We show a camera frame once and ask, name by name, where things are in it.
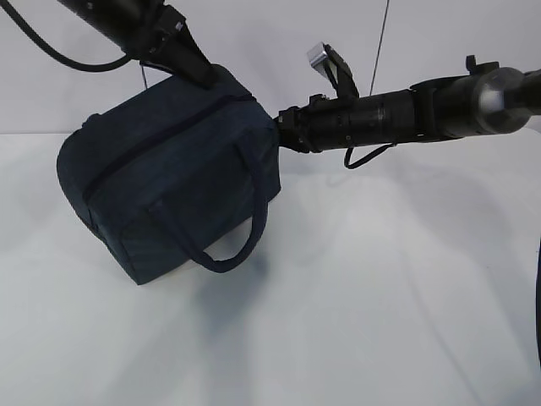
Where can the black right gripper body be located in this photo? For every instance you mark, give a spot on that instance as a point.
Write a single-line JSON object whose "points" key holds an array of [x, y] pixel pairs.
{"points": [[324, 124]]}

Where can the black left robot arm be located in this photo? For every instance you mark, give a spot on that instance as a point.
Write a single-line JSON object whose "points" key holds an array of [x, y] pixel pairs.
{"points": [[115, 19]]}

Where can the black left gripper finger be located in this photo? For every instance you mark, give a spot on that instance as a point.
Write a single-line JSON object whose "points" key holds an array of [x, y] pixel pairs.
{"points": [[188, 61]]}

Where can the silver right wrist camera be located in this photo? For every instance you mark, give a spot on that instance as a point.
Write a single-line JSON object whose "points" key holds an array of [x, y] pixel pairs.
{"points": [[325, 60]]}

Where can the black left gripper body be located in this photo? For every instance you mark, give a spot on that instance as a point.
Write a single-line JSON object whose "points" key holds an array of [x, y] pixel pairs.
{"points": [[159, 25]]}

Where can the dark blue lunch bag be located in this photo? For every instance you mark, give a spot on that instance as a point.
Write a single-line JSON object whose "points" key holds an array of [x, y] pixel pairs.
{"points": [[175, 174]]}

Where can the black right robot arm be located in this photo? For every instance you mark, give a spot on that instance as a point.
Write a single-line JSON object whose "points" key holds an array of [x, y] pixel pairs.
{"points": [[488, 100]]}

